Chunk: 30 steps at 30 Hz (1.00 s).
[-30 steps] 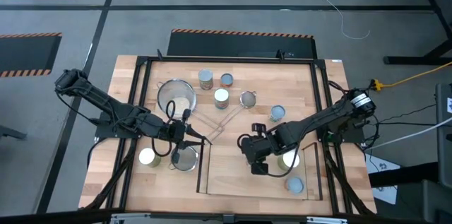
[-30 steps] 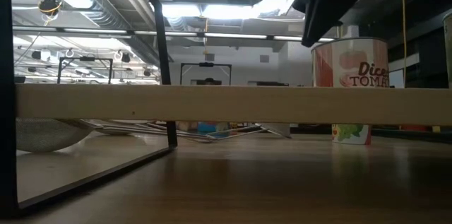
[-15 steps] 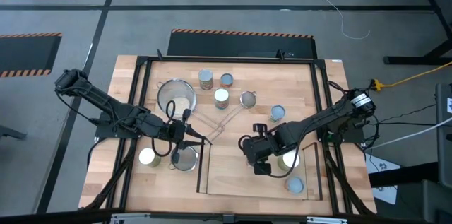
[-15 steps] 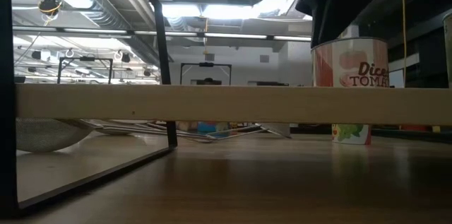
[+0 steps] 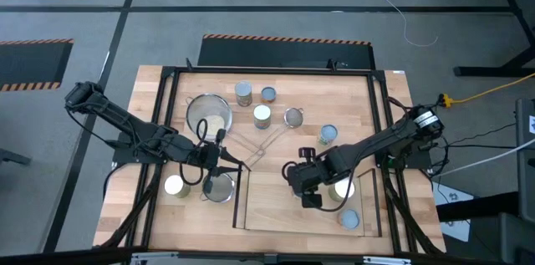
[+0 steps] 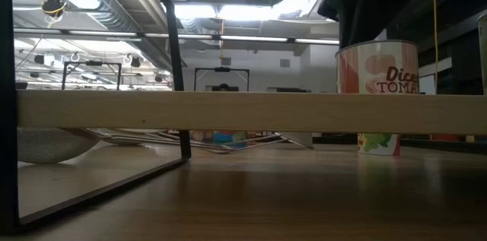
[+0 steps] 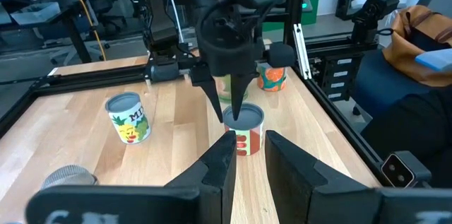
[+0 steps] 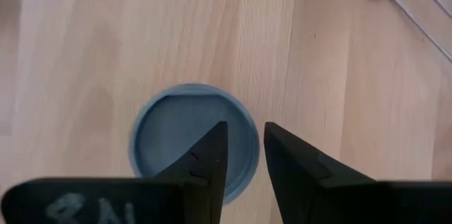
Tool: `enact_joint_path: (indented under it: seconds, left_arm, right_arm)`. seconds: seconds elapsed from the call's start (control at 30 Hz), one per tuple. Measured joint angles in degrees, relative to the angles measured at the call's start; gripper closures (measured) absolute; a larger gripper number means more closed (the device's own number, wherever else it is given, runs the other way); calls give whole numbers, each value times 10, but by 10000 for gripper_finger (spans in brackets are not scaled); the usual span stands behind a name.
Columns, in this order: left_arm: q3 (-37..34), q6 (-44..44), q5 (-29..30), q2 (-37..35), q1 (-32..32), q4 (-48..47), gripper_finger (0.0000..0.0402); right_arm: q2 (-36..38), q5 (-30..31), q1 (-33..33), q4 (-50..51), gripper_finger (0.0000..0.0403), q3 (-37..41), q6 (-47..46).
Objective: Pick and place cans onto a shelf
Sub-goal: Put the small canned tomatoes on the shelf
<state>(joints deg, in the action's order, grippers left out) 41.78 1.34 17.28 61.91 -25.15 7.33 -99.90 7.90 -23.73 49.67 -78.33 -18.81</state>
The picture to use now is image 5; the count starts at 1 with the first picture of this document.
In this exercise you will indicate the grey cabinet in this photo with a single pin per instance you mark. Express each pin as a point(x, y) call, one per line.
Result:
point(526, 152)

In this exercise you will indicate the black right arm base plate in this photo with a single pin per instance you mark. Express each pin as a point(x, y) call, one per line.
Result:
point(420, 164)

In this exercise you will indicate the black mat hazard stripe edge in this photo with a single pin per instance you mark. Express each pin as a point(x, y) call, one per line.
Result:
point(29, 64)
point(284, 54)

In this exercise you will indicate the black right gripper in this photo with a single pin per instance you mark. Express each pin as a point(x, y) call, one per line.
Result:
point(311, 175)

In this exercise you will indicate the short orange label can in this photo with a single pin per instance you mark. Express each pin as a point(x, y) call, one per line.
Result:
point(349, 219)

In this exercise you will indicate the tomato can blue green label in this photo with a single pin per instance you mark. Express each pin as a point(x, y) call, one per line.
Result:
point(262, 111)

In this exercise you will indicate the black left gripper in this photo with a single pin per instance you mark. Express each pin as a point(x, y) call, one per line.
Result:
point(207, 158)

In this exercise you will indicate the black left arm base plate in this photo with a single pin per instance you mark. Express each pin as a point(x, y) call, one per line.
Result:
point(121, 157)

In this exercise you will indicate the silver metal bracket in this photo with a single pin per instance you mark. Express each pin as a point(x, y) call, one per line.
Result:
point(150, 258)
point(388, 261)

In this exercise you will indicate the black table stand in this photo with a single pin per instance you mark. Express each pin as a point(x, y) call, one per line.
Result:
point(480, 71)

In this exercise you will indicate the blurred black crossbar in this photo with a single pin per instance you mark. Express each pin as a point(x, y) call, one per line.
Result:
point(62, 258)

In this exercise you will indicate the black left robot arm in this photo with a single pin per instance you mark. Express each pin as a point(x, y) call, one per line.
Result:
point(125, 120)

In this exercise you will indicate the black floor beam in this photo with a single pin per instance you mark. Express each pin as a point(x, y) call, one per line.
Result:
point(480, 210)

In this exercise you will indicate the white sheet with arrows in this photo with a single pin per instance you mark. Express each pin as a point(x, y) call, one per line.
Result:
point(460, 231)

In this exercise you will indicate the wooden shelf black metal legs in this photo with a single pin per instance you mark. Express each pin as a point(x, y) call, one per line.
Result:
point(271, 210)

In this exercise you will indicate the small metal mesh strainer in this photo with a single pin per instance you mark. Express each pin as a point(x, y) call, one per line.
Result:
point(293, 117)

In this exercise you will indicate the dark equipment case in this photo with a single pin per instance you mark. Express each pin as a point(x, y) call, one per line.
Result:
point(510, 240)

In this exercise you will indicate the tall can tan label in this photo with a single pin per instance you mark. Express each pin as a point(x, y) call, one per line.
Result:
point(243, 88)

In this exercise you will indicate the short pineapple rings can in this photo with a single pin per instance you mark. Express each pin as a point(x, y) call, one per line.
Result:
point(268, 94)

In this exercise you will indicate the black metal table frame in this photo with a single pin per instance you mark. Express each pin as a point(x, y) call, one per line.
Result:
point(271, 71)

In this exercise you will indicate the can white green label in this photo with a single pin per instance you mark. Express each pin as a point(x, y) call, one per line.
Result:
point(329, 132)

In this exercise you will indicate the large metal mesh strainer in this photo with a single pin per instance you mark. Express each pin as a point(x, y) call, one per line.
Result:
point(200, 108)

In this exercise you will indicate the gold tin can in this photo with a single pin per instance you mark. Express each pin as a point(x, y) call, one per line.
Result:
point(174, 184)

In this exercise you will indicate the grey chair leg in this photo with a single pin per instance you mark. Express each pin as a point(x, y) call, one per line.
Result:
point(10, 156)

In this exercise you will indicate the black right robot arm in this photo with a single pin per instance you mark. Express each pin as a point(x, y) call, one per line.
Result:
point(376, 141)

